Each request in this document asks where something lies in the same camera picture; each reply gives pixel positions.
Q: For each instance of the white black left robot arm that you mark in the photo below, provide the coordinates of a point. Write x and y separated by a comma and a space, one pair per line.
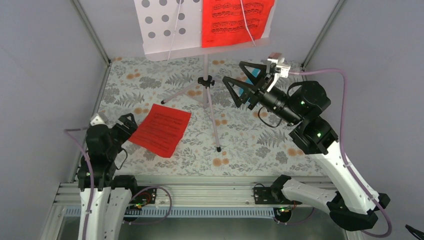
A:
104, 197

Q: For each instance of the red sheet music page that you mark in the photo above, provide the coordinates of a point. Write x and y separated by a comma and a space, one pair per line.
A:
232, 22
162, 130

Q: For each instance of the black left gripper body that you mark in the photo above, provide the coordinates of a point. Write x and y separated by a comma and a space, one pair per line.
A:
124, 135

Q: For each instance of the perforated blue-grey cable duct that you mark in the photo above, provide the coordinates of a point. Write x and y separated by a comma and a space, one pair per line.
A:
203, 212

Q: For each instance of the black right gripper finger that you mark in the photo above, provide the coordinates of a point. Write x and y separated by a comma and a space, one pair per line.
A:
238, 99
256, 73

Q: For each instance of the black object at corner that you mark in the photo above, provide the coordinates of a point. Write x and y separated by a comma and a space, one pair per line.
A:
415, 232

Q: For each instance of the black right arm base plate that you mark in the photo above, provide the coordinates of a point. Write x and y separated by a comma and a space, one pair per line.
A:
263, 196

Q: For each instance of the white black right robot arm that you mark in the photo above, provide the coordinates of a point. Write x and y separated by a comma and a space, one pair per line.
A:
354, 203

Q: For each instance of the floral patterned table mat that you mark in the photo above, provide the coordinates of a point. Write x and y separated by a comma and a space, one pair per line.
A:
228, 141

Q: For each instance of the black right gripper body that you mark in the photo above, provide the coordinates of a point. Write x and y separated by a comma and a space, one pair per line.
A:
283, 112

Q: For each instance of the white tripod music stand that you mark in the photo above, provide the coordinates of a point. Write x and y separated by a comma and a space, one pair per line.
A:
172, 29

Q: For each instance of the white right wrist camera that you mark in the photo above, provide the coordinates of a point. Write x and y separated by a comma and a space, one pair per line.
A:
277, 68

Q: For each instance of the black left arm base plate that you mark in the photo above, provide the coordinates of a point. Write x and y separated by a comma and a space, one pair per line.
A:
145, 198

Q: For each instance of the aluminium front rail frame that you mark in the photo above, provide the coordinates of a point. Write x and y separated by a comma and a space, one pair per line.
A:
185, 191

